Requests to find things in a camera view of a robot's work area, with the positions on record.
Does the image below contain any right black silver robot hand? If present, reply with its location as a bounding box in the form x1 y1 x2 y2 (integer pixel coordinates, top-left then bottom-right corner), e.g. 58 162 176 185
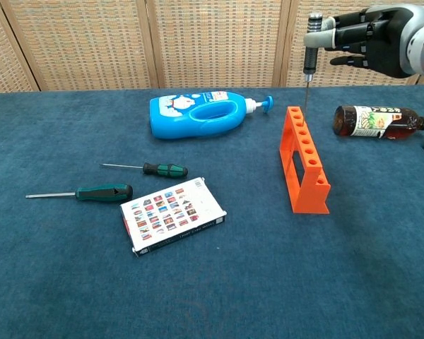
302 3 424 79

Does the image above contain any black silver precision screwdriver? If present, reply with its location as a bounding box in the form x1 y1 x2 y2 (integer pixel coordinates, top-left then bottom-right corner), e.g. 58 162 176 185
302 12 324 126

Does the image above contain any thin green black screwdriver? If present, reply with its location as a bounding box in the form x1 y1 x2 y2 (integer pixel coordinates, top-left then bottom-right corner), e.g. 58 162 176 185
100 162 189 179

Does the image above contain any thick green black screwdriver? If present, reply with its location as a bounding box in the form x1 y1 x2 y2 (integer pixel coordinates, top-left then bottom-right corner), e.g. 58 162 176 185
25 183 134 203

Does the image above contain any dark brown labelled bottle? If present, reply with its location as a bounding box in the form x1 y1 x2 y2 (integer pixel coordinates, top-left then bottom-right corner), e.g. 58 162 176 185
334 105 424 140

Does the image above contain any woven bamboo folding screen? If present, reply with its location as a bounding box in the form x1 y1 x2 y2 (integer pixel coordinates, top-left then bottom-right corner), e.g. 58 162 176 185
0 0 424 95

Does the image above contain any orange rack with holes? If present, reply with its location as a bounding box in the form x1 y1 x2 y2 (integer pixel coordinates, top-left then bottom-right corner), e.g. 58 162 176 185
278 105 331 215

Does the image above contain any blue pump detergent bottle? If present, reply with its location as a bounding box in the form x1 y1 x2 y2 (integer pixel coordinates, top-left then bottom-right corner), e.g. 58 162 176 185
148 90 275 140

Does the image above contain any white box with picture grid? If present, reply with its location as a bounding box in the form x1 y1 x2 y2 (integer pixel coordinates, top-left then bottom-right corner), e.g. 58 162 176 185
119 177 228 258

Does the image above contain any blue carpet table cover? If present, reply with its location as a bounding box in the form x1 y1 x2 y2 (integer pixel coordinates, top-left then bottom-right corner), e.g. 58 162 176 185
0 83 424 339

